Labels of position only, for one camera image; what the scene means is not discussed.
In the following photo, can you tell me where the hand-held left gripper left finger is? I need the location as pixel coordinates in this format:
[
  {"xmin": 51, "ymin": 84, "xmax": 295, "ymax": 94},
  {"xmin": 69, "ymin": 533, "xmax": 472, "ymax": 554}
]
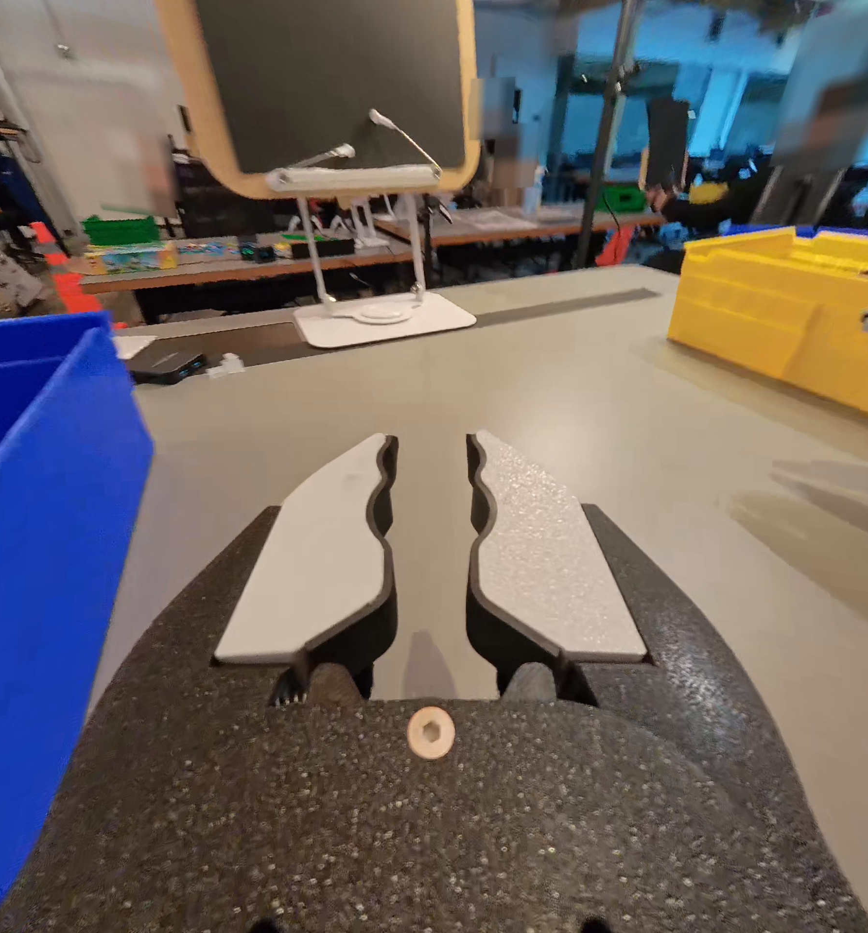
[{"xmin": 214, "ymin": 432, "xmax": 401, "ymax": 669}]

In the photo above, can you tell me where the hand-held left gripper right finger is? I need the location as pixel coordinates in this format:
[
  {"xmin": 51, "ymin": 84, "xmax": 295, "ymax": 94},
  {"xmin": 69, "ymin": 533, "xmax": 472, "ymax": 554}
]
[{"xmin": 465, "ymin": 429, "xmax": 651, "ymax": 669}]

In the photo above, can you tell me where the yellow plastic bin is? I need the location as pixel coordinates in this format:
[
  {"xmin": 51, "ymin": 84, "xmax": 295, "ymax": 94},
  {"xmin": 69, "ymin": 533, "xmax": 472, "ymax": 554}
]
[{"xmin": 666, "ymin": 226, "xmax": 868, "ymax": 429}]

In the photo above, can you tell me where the black usb hub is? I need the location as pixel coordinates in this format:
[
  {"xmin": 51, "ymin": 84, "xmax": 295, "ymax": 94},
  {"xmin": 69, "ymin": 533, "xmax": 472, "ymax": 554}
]
[{"xmin": 126, "ymin": 348, "xmax": 209, "ymax": 386}]

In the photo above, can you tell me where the white stand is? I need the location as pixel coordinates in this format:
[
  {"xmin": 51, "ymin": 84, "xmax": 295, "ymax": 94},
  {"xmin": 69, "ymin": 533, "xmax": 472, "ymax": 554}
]
[{"xmin": 265, "ymin": 162, "xmax": 479, "ymax": 351}]

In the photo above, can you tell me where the orange traffic cone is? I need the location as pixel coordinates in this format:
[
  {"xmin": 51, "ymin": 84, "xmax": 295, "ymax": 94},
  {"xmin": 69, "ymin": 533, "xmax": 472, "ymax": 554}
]
[{"xmin": 593, "ymin": 225, "xmax": 637, "ymax": 268}]

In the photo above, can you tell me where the black easel board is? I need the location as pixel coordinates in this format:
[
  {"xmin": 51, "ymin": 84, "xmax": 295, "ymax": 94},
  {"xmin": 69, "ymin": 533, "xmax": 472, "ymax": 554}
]
[{"xmin": 640, "ymin": 97, "xmax": 692, "ymax": 192}]

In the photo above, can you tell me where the long wooden workbench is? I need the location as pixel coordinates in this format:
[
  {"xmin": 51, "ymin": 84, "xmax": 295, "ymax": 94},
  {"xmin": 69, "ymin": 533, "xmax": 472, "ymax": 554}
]
[{"xmin": 75, "ymin": 206, "xmax": 670, "ymax": 294}]

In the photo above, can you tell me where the black light stand pole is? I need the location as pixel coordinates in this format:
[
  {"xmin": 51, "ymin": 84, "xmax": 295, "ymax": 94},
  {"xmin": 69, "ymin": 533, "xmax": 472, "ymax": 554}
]
[{"xmin": 574, "ymin": 0, "xmax": 641, "ymax": 268}]

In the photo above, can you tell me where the colourful printed box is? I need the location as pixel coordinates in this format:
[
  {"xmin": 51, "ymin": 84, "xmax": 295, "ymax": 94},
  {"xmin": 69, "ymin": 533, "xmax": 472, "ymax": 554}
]
[{"xmin": 83, "ymin": 241, "xmax": 181, "ymax": 276}]

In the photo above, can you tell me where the red traffic cone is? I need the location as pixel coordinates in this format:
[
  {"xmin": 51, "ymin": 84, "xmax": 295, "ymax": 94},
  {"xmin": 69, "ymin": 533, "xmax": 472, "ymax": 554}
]
[{"xmin": 29, "ymin": 221, "xmax": 104, "ymax": 316}]

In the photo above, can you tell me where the wood rimmed black board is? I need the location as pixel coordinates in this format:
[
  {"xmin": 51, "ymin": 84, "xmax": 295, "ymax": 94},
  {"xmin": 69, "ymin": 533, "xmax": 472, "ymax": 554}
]
[{"xmin": 154, "ymin": 0, "xmax": 480, "ymax": 201}]

